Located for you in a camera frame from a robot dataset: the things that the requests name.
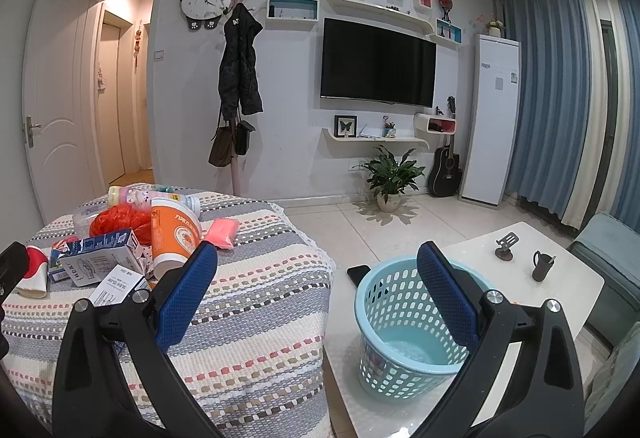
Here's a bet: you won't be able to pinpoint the pink yellow bottle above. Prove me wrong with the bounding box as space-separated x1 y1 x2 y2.
107 183 201 217

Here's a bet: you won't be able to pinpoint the light blue plastic basket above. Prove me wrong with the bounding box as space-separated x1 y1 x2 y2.
354 256 469 403

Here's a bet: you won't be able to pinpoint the black phone stand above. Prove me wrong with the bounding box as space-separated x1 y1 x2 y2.
495 232 520 261

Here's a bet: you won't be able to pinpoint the white coffee table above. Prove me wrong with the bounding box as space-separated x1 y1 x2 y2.
324 223 603 437

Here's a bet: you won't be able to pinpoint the butterfly picture frame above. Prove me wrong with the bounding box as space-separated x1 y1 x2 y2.
333 115 357 138

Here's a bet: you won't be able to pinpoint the red white paper bowl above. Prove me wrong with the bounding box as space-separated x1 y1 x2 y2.
16 245 49 299

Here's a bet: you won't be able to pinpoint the black acoustic guitar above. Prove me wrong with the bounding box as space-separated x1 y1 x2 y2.
426 95 462 197

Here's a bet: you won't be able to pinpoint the brown hanging bag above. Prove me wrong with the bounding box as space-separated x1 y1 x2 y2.
208 113 235 168

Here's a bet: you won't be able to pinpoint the potted green plant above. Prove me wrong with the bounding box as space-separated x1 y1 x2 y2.
352 145 425 213

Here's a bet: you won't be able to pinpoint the clear plastic container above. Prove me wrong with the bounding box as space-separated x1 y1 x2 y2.
72 203 108 239

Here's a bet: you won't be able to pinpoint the teal sofa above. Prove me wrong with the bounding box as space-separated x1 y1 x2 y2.
568 213 639 437

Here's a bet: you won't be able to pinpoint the teal white box shelf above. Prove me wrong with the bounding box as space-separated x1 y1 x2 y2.
267 0 319 23

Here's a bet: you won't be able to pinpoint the white milk carton box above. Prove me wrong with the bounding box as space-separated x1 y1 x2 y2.
60 229 144 287

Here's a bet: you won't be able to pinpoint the black wall television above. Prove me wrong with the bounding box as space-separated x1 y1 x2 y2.
320 18 436 107

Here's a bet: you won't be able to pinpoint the pink tissue packet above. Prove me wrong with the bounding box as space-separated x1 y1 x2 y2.
204 218 240 249

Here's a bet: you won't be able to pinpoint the black mug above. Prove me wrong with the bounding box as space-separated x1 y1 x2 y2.
532 250 555 283

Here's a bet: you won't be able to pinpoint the pink coat rack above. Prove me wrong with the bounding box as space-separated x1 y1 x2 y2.
220 0 264 195

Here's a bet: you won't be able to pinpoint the tiger playing card box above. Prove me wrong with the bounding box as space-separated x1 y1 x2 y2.
48 235 79 283

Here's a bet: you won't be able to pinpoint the white standing air conditioner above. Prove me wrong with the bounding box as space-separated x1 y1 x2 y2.
460 34 521 207

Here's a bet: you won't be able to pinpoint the striped woven table cloth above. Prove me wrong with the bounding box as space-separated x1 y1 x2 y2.
1 187 335 437

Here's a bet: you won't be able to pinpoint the white curved upper shelf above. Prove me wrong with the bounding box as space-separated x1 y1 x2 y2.
328 0 435 36

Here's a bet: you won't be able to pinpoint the red white rounded shelf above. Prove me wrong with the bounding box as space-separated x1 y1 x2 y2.
413 113 457 135

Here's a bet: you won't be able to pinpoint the blue and beige curtains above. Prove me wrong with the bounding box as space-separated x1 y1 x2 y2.
494 0 639 229

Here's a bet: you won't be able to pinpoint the white lower wall shelf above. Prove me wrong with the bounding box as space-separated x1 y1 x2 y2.
322 128 431 150

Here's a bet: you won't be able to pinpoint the black smartphone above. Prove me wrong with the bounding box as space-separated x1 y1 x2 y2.
346 265 371 287

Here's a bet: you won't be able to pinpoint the orange paper cup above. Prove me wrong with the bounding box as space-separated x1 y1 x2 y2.
151 197 202 280

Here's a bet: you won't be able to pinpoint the black hanging jacket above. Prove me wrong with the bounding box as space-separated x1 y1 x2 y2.
218 3 264 120

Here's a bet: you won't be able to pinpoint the white door with handle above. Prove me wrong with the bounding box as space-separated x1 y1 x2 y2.
22 0 102 222

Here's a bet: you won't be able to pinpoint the orange plastic bag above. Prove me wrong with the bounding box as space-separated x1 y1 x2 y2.
89 204 152 246

